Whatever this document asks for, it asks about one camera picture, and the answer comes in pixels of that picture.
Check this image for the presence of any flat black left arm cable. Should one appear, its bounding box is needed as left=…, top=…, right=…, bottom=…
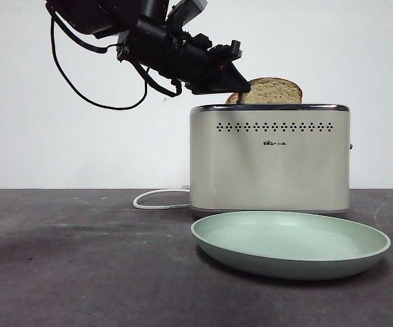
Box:
left=45, top=2, right=121, bottom=55

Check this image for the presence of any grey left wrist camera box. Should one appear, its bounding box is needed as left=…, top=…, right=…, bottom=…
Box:
left=166, top=0, right=208, bottom=26

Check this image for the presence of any short black left gripper cable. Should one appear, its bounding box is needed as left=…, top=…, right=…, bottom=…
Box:
left=134, top=63, right=184, bottom=98

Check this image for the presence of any white toaster power cord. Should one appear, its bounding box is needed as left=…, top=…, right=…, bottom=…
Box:
left=132, top=188, right=192, bottom=210

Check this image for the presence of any pale green plate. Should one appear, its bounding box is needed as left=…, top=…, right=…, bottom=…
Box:
left=190, top=211, right=392, bottom=281

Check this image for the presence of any cream toaster with chrome top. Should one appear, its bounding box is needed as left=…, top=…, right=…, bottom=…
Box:
left=189, top=103, right=354, bottom=221

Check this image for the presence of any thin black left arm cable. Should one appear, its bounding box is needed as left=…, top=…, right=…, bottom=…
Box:
left=50, top=13, right=149, bottom=111

